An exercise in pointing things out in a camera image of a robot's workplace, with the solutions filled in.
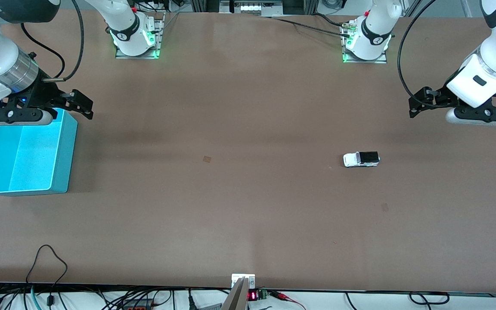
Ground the white jeep toy black roof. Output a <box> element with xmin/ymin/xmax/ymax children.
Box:
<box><xmin>343</xmin><ymin>151</ymin><xmax>381</xmax><ymax>168</ymax></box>

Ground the turquoise plastic bin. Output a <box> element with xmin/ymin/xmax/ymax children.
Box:
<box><xmin>0</xmin><ymin>107</ymin><xmax>78</xmax><ymax>197</ymax></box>

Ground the white lit background device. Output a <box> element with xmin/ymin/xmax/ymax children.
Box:
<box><xmin>220</xmin><ymin>0</ymin><xmax>284</xmax><ymax>16</ymax></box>

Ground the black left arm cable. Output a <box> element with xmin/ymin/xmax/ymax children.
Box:
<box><xmin>397</xmin><ymin>0</ymin><xmax>440</xmax><ymax>102</ymax></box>

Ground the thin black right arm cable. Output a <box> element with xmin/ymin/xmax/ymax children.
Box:
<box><xmin>20</xmin><ymin>22</ymin><xmax>66</xmax><ymax>79</ymax></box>

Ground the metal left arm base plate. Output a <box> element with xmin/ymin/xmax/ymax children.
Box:
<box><xmin>341</xmin><ymin>22</ymin><xmax>388</xmax><ymax>64</ymax></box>

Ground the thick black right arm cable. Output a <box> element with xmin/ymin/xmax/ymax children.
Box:
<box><xmin>41</xmin><ymin>0</ymin><xmax>85</xmax><ymax>83</ymax></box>

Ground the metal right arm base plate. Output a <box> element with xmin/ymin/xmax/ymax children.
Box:
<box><xmin>115</xmin><ymin>12</ymin><xmax>165</xmax><ymax>59</ymax></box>

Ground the short black table cable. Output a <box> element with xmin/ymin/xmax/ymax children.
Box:
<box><xmin>312</xmin><ymin>13</ymin><xmax>348</xmax><ymax>27</ymax></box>

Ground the long black table cable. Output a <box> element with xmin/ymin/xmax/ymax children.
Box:
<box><xmin>270</xmin><ymin>16</ymin><xmax>352</xmax><ymax>38</ymax></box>

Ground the black looped thin cable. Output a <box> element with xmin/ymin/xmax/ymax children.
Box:
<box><xmin>25</xmin><ymin>244</ymin><xmax>68</xmax><ymax>307</ymax></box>

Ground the black coiled cable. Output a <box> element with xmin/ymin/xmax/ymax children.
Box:
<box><xmin>409</xmin><ymin>291</ymin><xmax>450</xmax><ymax>306</ymax></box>

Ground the teal cable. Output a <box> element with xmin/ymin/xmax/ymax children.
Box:
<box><xmin>30</xmin><ymin>286</ymin><xmax>43</xmax><ymax>310</ymax></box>

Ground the red clip lead wire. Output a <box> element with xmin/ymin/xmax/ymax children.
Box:
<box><xmin>269</xmin><ymin>290</ymin><xmax>307</xmax><ymax>310</ymax></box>

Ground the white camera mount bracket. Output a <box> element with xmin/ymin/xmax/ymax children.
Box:
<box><xmin>221</xmin><ymin>273</ymin><xmax>256</xmax><ymax>310</ymax></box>

